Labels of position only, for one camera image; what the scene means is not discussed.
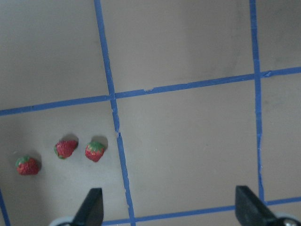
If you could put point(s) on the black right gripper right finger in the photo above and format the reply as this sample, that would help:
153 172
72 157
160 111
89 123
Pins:
251 211

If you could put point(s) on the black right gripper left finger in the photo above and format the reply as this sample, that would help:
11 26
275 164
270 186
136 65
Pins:
90 213

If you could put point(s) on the red strawberry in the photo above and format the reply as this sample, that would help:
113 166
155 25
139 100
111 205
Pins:
27 165
94 151
65 148

